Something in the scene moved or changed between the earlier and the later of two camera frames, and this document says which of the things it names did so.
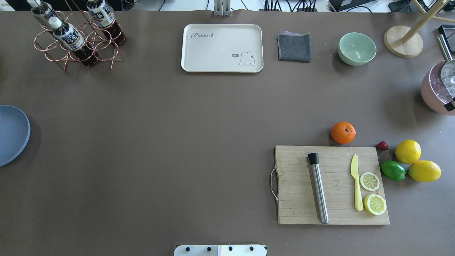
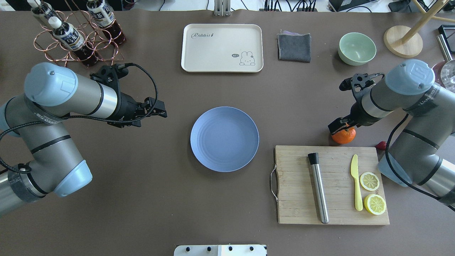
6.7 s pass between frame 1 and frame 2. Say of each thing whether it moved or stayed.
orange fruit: stayed
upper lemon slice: stayed
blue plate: moved
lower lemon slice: stayed
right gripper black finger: moved
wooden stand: stayed
